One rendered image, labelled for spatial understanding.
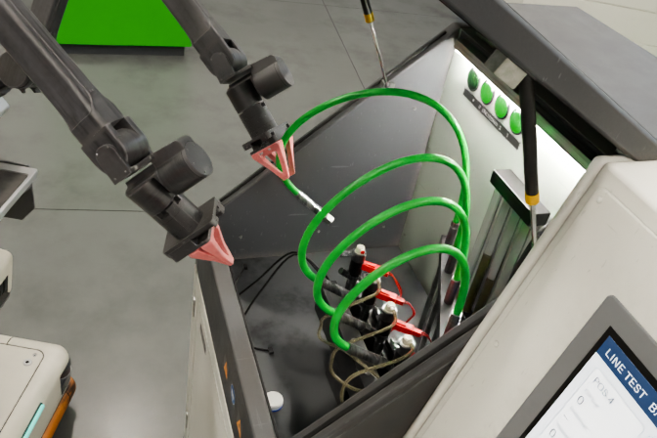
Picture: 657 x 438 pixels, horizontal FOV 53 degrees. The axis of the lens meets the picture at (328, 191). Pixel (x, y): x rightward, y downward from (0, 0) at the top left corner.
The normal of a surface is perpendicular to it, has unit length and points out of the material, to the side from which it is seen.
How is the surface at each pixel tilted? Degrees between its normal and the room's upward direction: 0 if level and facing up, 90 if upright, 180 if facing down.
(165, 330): 0
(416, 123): 90
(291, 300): 0
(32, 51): 75
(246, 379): 0
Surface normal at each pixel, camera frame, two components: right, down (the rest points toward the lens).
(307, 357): 0.16, -0.81
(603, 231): -0.88, -0.15
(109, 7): 0.31, 0.58
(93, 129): -0.17, 0.29
